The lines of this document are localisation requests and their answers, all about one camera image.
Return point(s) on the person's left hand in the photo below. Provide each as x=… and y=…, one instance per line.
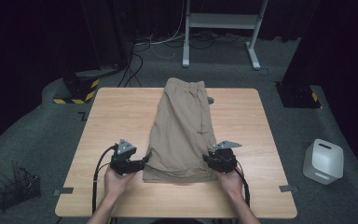
x=115, y=183

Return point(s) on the beige shorts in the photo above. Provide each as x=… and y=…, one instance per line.
x=180, y=140

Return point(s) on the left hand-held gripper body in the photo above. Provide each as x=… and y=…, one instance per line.
x=121, y=161

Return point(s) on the grey tape piece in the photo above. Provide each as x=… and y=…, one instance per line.
x=288, y=188
x=63, y=190

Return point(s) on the white box appliance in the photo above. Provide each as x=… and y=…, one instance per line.
x=323, y=161

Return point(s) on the white metal stand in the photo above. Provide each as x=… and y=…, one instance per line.
x=223, y=21

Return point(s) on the yellow black striped stand base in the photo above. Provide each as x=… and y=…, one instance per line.
x=77, y=90

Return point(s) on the person's right hand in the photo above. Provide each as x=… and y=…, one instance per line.
x=231, y=183

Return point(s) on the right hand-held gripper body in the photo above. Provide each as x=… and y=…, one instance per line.
x=227, y=160

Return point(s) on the black stand base yellow mark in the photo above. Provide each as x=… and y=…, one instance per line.
x=296, y=95

